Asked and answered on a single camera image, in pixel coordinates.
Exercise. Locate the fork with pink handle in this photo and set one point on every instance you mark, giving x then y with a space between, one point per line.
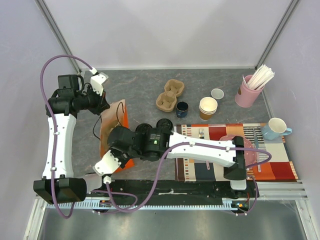
201 134

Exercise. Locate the bundle of white straws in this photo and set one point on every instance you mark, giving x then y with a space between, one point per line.
260 78

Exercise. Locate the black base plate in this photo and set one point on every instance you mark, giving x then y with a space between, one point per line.
171 192

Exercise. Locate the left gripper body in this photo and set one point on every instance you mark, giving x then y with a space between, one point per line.
96 102

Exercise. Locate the grey slotted cable duct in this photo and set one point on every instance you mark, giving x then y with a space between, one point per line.
226 204

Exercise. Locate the light blue mug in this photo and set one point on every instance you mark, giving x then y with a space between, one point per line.
275 128

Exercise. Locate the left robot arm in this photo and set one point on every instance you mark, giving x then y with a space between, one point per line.
58 184

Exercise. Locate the orange paper bag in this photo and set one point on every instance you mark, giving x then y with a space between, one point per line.
116 115

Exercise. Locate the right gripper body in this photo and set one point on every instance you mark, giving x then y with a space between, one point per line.
115 139

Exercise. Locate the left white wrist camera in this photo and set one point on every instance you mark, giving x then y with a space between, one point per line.
97 79

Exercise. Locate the dark blue ceramic mug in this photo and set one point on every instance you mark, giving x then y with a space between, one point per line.
182 109

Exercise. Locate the pink straw holder cup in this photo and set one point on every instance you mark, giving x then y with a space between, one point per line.
246 96

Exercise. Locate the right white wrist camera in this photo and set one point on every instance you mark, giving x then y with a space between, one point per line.
107 166

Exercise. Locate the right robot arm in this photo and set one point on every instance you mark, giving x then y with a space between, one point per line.
153 143

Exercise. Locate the black plastic coffee lid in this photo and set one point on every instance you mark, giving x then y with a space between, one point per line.
143 127

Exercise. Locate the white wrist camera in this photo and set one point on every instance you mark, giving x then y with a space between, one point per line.
107 166
97 79

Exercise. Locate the stack of brown paper cups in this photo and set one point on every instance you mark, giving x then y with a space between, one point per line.
207 107

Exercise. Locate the cardboard cup carrier stack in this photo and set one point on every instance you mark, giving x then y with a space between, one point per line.
167 100

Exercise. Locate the patterned colourful placemat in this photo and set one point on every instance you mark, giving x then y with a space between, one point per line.
280 168

